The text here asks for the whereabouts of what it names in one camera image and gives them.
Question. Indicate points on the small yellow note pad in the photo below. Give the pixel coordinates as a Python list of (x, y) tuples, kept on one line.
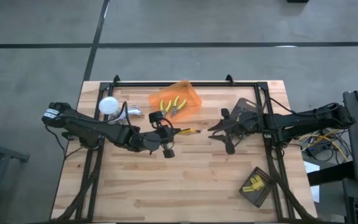
[(259, 185), (248, 188), (253, 179)]

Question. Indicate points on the black slanted beam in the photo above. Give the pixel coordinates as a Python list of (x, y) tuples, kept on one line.
[(331, 172)]

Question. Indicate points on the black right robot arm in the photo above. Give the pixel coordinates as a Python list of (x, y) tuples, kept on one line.
[(297, 123)]

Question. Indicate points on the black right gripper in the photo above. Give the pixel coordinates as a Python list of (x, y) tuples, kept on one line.
[(244, 126)]

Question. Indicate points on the orange translucent plastic bin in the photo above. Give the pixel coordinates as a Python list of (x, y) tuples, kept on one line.
[(191, 93)]

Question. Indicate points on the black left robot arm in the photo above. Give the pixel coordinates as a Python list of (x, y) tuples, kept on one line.
[(98, 129)]

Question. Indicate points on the black box on floor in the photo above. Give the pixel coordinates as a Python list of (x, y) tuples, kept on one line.
[(297, 1)]

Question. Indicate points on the yellow green crayon box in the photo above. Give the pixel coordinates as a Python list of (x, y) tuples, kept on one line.
[(190, 131)]

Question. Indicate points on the white paper sheet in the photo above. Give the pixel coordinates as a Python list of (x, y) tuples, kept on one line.
[(315, 193)]

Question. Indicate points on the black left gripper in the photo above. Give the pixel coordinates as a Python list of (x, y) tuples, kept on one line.
[(154, 140)]

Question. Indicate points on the black aluminium table frame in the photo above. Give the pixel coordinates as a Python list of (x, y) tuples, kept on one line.
[(182, 84)]

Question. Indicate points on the white mushroom table lamp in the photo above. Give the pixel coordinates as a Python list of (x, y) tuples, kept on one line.
[(108, 105)]

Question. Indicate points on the black mesh basket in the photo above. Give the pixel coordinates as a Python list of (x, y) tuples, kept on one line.
[(261, 199)]

